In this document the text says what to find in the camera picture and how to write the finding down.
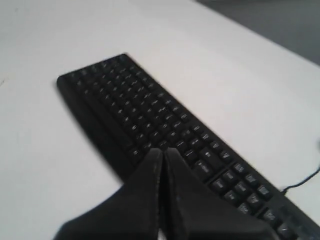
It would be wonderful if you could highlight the grey backdrop cloth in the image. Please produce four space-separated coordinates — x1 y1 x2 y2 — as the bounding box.
198 0 320 65

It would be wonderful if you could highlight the black acer keyboard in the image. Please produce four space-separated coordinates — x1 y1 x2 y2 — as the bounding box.
57 54 320 240

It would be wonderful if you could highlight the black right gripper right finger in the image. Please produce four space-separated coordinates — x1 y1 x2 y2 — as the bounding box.
159 148 279 240

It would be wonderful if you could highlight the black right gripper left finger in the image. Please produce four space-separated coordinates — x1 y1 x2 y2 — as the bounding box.
54 148 163 240

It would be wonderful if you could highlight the black USB cable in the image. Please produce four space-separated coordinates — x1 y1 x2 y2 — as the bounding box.
281 139 320 195

